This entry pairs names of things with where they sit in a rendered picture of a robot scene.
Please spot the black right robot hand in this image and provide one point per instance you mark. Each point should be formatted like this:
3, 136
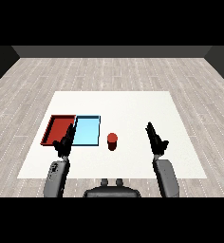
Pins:
156, 141

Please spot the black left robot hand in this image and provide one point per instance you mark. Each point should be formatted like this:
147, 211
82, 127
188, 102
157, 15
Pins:
65, 145

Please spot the red shallow open box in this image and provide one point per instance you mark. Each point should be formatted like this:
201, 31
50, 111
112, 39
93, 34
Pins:
57, 129

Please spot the light blue shallow open box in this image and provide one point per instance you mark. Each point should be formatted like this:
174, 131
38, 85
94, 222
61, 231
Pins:
86, 130

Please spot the small red can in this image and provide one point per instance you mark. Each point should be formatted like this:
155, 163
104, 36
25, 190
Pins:
112, 141

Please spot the dark grey robot body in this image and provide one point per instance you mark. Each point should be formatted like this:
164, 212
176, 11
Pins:
112, 190

